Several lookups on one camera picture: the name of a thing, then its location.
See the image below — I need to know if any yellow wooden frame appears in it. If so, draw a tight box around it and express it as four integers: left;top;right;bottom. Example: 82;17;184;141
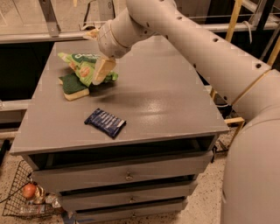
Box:
209;0;280;152

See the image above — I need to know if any bottom grey drawer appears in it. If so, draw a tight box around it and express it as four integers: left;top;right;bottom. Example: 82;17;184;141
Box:
74;198;187;224

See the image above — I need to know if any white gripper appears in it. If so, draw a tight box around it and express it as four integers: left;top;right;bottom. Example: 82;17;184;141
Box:
92;8;155;85

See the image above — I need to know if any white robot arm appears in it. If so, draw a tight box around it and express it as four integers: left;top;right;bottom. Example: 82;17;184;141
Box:
95;0;280;224

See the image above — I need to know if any metal bracket left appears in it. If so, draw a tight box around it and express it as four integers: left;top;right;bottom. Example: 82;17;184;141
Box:
38;0;60;37

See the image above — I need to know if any black wire basket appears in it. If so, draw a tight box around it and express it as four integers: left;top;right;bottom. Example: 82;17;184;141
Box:
3;160;63;220

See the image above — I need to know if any clear plastic bottle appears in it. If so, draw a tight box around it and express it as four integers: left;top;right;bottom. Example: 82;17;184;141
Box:
19;205;46;215

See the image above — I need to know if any top grey drawer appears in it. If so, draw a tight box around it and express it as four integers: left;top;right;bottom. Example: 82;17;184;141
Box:
31;150;213;193

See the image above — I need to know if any grey drawer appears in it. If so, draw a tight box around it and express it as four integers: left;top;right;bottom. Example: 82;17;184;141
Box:
31;150;213;193
59;180;198;211
74;198;187;224

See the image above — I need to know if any green rice chip bag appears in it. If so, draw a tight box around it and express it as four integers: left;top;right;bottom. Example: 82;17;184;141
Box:
58;52;118;87

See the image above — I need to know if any grey drawer cabinet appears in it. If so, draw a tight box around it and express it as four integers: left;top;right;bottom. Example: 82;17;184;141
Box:
11;37;228;224

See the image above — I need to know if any middle grey drawer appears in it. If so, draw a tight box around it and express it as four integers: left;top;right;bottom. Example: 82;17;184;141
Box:
59;180;198;211

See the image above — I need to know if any red apple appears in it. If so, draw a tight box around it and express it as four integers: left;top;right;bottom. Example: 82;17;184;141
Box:
22;183;37;199

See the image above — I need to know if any grey metal rail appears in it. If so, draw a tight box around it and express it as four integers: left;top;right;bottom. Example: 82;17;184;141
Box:
0;21;279;44

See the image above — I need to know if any green and yellow sponge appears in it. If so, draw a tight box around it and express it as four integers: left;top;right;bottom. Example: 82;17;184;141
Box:
59;73;89;101

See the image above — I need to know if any blue snack bar wrapper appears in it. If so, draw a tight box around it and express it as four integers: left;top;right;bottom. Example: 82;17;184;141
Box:
84;108;126;138

